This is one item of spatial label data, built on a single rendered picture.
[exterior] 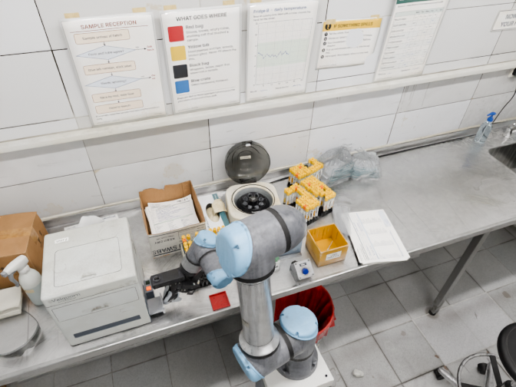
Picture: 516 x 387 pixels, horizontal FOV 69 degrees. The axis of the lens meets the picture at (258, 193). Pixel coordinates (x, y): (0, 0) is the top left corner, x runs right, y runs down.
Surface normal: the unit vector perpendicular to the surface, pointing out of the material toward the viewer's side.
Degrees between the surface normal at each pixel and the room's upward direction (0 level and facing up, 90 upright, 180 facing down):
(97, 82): 93
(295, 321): 10
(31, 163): 90
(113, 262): 0
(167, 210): 2
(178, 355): 0
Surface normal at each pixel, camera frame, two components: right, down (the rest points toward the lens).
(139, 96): 0.36, 0.69
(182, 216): 0.04, -0.73
